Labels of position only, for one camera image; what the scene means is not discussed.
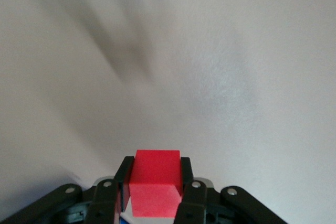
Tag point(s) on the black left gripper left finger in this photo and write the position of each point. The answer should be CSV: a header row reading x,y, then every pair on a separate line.
x,y
105,197

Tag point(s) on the small red cube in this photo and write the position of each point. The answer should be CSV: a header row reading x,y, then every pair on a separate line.
x,y
155,179

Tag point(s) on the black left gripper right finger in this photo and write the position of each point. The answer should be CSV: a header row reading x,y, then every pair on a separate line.
x,y
197,197

